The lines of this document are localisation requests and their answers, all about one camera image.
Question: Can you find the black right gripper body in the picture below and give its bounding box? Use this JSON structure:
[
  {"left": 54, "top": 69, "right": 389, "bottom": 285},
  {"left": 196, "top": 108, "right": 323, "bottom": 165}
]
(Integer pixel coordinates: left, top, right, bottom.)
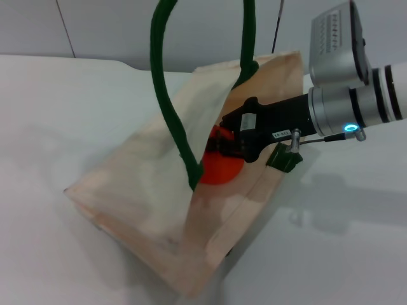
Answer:
[{"left": 220, "top": 93, "right": 316, "bottom": 163}]

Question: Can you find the orange toy fruit with stem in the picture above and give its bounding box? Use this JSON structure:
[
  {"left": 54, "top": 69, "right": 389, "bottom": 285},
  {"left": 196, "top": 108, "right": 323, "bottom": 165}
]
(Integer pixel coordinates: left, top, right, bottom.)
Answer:
[{"left": 197, "top": 124, "right": 246, "bottom": 186}]

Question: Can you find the white handbag with green handles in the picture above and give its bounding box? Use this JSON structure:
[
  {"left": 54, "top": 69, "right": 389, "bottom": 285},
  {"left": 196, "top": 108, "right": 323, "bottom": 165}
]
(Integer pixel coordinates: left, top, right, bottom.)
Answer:
[{"left": 63, "top": 0, "right": 303, "bottom": 300}]

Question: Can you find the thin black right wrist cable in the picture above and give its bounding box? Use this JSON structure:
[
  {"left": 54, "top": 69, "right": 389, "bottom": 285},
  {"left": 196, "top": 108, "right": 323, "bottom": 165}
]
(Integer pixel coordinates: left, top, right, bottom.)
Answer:
[{"left": 286, "top": 126, "right": 367, "bottom": 157}]

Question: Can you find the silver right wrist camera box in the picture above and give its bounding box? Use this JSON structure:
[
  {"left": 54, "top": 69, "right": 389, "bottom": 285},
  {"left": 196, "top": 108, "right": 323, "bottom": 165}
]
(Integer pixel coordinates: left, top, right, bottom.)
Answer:
[{"left": 308, "top": 0, "right": 373, "bottom": 89}]

